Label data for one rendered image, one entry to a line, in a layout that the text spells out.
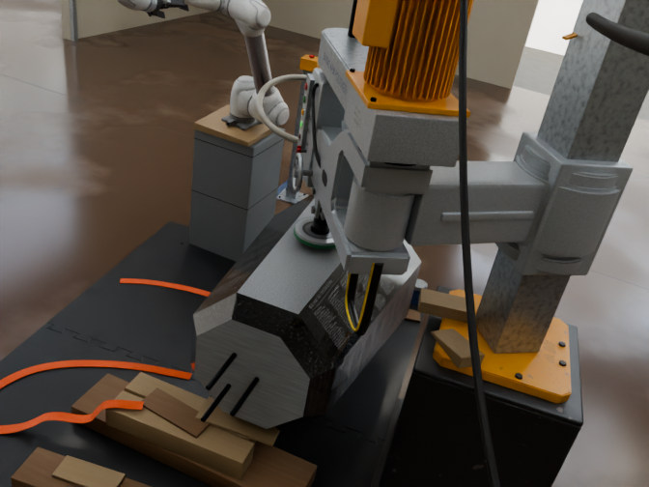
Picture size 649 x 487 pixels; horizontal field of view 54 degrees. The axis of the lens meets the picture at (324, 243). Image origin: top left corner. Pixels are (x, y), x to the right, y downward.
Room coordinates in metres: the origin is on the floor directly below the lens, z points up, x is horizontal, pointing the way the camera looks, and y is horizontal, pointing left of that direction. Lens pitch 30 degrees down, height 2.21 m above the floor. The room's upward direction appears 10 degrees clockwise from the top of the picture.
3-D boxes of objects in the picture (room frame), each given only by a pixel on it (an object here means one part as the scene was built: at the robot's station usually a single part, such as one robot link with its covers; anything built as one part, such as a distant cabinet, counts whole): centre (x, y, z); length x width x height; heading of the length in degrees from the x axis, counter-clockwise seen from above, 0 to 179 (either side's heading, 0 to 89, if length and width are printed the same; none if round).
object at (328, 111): (2.29, 0.01, 1.33); 0.36 x 0.22 x 0.45; 15
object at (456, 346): (1.86, -0.54, 0.80); 0.20 x 0.10 x 0.05; 27
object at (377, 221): (1.73, -0.14, 1.35); 0.19 x 0.19 x 0.20
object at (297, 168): (2.22, 0.11, 1.20); 0.15 x 0.10 x 0.15; 15
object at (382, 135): (2.03, -0.06, 1.62); 0.96 x 0.25 x 0.17; 15
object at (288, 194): (4.39, 0.31, 0.54); 0.20 x 0.20 x 1.09; 77
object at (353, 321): (1.73, -0.14, 1.06); 0.23 x 0.03 x 0.32; 15
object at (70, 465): (1.57, 0.73, 0.10); 0.25 x 0.10 x 0.01; 81
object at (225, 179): (3.58, 0.61, 0.40); 0.50 x 0.50 x 0.80; 71
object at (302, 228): (2.37, 0.03, 0.88); 0.21 x 0.21 x 0.01
